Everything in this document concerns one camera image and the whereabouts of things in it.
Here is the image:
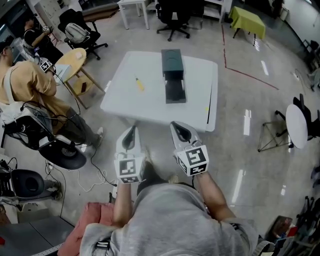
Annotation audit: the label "grey backpack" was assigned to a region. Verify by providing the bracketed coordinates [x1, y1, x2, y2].
[64, 22, 91, 44]

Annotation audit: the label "white desk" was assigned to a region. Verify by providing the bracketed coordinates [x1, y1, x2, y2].
[117, 0, 151, 31]

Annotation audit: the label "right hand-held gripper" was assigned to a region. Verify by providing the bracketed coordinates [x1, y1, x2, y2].
[170, 121, 210, 177]

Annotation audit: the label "white and black swivel chair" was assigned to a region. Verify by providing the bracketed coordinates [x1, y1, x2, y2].
[0, 99, 88, 171]

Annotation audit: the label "black office chair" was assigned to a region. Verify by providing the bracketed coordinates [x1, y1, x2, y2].
[274, 93, 320, 141]
[57, 8, 109, 61]
[156, 0, 201, 42]

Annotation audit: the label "person's right forearm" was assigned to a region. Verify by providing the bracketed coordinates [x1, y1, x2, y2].
[193, 172, 237, 222]

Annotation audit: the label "wire frame stand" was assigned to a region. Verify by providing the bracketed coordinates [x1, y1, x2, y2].
[257, 121, 295, 153]

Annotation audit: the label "pink cushion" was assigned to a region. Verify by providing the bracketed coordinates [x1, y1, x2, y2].
[57, 202, 118, 256]

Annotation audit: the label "person's left forearm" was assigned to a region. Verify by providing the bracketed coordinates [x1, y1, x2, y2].
[111, 181, 137, 228]

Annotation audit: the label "dark green drawer box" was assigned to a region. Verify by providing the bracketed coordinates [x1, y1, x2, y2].
[160, 48, 188, 105]

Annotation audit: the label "person's grey shirt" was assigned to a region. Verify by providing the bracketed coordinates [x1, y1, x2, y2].
[79, 182, 260, 256]

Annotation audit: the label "white floor cable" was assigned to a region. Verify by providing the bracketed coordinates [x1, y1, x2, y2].
[44, 159, 118, 193]

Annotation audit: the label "green cloth covered table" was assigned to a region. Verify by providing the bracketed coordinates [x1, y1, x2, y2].
[228, 6, 266, 47]

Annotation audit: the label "yellow-handled screwdriver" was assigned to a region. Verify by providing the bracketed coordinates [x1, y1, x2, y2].
[134, 74, 146, 92]

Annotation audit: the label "round wooden side table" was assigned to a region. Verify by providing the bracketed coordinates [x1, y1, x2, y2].
[54, 47, 106, 110]

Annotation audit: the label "round white table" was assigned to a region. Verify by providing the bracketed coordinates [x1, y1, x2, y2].
[285, 103, 309, 150]

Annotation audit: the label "black round stool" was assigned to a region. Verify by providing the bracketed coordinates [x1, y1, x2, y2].
[9, 168, 63, 201]

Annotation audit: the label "red floor tape line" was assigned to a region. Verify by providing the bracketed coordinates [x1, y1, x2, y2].
[221, 23, 280, 91]

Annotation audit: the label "person's black trousers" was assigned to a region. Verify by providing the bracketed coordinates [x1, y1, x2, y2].
[136, 160, 163, 196]

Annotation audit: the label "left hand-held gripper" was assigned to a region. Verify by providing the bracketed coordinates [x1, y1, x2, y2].
[114, 125, 146, 186]

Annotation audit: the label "white cardboard box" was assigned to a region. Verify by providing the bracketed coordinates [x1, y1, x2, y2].
[51, 63, 72, 83]

